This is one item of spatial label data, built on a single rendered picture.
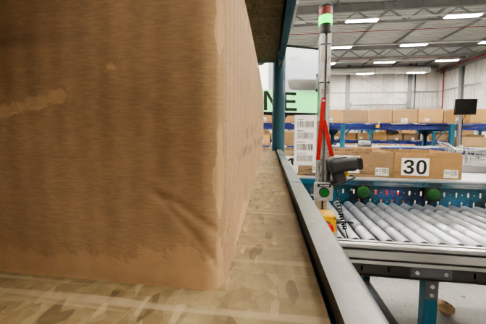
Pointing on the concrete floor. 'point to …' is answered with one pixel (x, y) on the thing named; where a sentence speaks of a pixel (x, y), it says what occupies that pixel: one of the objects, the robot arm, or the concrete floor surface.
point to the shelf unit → (195, 296)
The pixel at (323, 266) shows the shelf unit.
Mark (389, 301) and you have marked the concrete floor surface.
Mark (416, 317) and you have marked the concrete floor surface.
